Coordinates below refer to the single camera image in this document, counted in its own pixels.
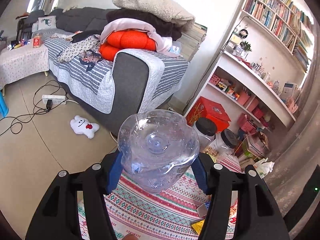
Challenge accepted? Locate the yellow snack wrapper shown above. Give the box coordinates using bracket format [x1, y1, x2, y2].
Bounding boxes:
[191, 219, 205, 235]

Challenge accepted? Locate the clear crushed plastic bottle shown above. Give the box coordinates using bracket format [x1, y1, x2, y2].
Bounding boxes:
[118, 109, 200, 194]

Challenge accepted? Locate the crumpled white tissue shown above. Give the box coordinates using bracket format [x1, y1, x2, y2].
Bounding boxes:
[253, 158, 274, 178]

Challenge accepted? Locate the grey floral lace curtain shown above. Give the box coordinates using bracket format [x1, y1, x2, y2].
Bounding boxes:
[264, 56, 319, 215]

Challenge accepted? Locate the stack of papers and books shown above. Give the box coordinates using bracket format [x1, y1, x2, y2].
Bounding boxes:
[242, 132, 271, 161]

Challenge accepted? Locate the patterned striped tablecloth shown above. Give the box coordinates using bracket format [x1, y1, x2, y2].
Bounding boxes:
[77, 154, 242, 240]

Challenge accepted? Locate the pink basket lower shelf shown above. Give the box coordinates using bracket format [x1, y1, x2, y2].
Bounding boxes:
[237, 113, 256, 133]

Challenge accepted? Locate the white plush toy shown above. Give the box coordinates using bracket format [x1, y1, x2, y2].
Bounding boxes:
[70, 115, 100, 139]

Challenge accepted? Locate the black-lid jar with snacks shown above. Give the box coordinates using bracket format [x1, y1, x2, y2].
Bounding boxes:
[193, 117, 217, 152]

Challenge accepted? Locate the white power strip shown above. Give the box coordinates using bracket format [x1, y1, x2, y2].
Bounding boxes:
[42, 95, 67, 105]

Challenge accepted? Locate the red cardboard box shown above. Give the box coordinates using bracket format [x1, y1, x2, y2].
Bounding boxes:
[186, 96, 231, 132]

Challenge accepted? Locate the white bookshelf unit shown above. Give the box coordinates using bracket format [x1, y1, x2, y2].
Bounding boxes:
[184, 0, 316, 156]

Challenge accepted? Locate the grey sofa with striped cover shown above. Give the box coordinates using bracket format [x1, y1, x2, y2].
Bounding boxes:
[34, 7, 188, 135]

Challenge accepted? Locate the small table floral cloth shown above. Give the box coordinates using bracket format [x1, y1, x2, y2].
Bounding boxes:
[0, 44, 49, 89]

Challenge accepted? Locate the orange cushion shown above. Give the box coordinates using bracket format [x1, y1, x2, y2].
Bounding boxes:
[99, 30, 156, 61]

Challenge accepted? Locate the white printed pillow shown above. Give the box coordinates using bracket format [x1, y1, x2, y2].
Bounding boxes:
[38, 16, 56, 30]

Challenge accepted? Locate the black blanket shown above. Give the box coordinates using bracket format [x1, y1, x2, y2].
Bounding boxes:
[106, 8, 182, 41]

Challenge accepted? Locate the beige fluffy blanket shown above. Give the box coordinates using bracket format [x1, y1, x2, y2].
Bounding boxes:
[112, 0, 195, 29]

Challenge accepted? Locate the black cable on floor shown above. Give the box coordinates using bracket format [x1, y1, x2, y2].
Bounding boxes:
[0, 80, 68, 136]

